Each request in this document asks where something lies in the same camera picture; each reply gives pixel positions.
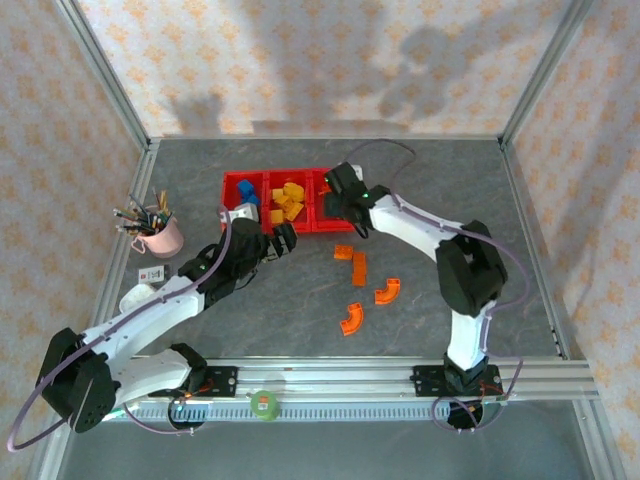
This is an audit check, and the red plastic bin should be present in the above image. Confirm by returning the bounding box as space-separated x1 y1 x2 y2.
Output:
222 171 269 236
309 167 357 234
264 169 314 235

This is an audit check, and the orange lego long brick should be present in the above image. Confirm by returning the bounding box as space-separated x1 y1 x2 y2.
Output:
350 252 369 288

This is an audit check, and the orange lego arch piece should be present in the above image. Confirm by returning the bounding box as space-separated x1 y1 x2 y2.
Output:
374 277 402 306
338 302 366 337

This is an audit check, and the bunch of coloured pencils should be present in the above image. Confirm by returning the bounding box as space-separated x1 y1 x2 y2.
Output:
113 187 176 236

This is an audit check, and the white square clock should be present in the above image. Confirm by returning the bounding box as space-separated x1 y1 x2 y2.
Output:
118 282 159 311

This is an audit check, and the green tape roll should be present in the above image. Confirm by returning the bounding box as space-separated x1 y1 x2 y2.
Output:
249 389 281 422

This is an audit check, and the aluminium back rail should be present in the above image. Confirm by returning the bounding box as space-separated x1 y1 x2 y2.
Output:
149 133 504 144

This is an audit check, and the pink cup with handle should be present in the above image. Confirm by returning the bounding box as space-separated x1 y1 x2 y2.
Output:
130 212 185 259

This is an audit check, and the aluminium side rail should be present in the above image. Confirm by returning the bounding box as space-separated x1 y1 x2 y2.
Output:
77 142 162 362
499 142 589 362

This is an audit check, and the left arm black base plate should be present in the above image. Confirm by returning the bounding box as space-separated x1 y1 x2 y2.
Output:
148 366 239 399

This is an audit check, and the wide aluminium front rail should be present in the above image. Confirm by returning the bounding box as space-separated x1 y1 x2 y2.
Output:
54 357 601 401

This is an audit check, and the grey slotted cable duct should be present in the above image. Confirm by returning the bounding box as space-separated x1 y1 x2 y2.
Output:
74 402 506 422

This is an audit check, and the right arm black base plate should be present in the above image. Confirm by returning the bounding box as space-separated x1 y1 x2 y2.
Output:
412 364 504 399

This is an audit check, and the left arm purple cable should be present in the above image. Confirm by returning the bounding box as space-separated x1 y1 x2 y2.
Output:
7 207 234 454

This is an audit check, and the aluminium frame post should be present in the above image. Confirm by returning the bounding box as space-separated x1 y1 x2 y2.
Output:
498 0 599 151
52 0 154 151

